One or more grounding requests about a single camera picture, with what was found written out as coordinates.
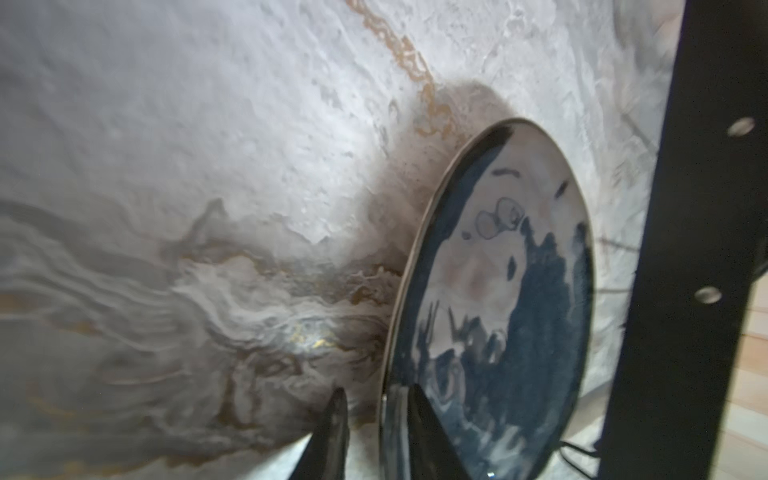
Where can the black wire dish rack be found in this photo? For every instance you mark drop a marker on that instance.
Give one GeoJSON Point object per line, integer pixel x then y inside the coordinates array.
{"type": "Point", "coordinates": [704, 235]}

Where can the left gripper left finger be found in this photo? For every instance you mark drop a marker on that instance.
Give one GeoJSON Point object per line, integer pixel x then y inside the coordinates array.
{"type": "Point", "coordinates": [324, 457]}

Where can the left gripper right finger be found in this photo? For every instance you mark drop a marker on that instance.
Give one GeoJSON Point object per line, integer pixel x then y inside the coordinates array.
{"type": "Point", "coordinates": [431, 453]}

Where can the black round plate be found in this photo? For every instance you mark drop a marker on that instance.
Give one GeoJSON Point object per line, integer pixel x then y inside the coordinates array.
{"type": "Point", "coordinates": [493, 316]}

